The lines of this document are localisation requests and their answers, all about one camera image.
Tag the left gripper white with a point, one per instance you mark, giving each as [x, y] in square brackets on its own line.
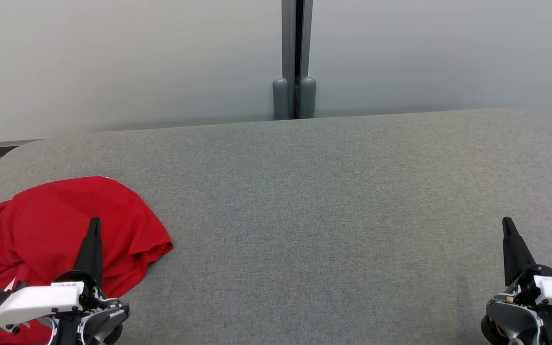
[36, 302]

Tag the red jersey with white sleeves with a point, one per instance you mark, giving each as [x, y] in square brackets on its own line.
[89, 201]

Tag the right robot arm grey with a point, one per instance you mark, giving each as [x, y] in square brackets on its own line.
[506, 316]

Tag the grey fabric sofa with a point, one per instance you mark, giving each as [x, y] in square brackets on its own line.
[333, 230]

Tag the grey partition post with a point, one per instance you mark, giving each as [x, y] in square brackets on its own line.
[295, 57]

